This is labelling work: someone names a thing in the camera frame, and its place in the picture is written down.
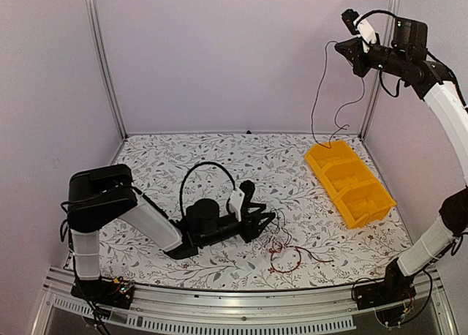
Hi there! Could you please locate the front aluminium rail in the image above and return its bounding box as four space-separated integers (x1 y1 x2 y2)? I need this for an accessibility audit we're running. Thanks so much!
31 267 458 334

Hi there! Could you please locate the floral patterned table mat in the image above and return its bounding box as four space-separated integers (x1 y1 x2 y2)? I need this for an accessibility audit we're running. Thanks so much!
99 134 410 290

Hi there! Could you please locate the left aluminium frame post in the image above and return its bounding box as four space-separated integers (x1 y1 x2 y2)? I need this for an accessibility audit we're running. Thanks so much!
85 0 128 140

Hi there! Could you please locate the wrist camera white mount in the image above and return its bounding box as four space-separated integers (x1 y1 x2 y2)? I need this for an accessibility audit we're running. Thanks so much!
226 180 255 222
341 9 380 53

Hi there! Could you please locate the right aluminium frame post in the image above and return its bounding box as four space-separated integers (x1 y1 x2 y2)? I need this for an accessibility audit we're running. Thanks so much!
360 0 402 138

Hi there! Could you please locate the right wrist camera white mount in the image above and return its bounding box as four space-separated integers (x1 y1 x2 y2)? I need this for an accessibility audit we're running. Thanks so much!
341 9 380 53

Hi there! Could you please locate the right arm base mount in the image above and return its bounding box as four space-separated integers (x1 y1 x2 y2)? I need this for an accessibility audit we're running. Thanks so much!
351 277 416 328

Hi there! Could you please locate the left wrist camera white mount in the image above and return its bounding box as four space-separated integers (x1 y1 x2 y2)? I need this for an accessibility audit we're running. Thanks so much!
226 180 255 222

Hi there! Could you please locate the right camera black cable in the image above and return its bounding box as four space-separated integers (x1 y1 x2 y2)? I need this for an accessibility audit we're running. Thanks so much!
356 9 399 23

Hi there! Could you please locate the thin black wire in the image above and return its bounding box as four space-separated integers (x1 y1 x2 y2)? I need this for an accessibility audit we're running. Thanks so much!
310 40 366 149

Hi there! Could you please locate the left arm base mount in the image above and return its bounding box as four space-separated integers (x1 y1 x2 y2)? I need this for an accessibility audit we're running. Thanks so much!
71 276 135 309

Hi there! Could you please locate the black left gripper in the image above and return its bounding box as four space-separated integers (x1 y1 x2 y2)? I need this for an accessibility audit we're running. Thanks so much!
197 203 275 249

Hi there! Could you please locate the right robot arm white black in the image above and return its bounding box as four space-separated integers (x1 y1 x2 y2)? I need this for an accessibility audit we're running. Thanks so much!
335 10 467 303

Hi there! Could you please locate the left camera black cable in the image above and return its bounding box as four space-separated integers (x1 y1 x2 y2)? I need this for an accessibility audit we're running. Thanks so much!
178 161 235 219

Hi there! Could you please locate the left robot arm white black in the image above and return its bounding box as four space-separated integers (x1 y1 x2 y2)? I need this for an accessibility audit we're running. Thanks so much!
61 164 276 301

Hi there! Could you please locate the camera black cable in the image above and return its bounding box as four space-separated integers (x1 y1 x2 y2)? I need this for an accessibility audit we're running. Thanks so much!
178 161 235 219
356 9 399 23

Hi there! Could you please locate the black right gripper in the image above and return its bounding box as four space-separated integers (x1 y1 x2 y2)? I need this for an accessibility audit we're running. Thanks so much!
336 35 411 76

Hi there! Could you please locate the yellow three-compartment bin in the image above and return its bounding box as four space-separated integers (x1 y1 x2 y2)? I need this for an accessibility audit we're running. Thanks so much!
304 140 396 229

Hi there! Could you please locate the thin green wire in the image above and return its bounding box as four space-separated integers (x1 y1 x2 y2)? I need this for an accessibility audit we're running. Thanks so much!
255 208 304 248

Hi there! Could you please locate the aluminium frame post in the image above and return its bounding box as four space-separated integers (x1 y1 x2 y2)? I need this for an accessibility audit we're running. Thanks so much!
360 0 402 138
85 0 128 140

